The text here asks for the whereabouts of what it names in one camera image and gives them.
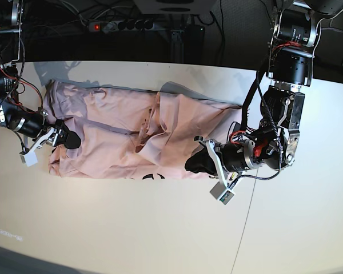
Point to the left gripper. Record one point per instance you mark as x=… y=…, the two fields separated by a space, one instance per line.
x=210 y=161

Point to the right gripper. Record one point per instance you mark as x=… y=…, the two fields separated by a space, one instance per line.
x=36 y=134

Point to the pink T-shirt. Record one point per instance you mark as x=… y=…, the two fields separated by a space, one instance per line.
x=128 y=134

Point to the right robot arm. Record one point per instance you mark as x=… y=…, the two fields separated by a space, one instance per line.
x=12 y=50

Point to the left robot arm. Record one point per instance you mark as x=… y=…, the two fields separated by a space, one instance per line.
x=271 y=113

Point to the white power strip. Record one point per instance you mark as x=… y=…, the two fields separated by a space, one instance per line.
x=106 y=27

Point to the black box under table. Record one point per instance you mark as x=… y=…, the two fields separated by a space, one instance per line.
x=186 y=46

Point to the white box under table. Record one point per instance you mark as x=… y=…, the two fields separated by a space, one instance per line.
x=174 y=6

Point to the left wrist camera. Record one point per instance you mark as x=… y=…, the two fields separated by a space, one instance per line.
x=222 y=193

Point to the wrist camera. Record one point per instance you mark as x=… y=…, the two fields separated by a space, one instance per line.
x=29 y=158
x=222 y=193

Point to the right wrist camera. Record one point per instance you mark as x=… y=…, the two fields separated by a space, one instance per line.
x=29 y=158

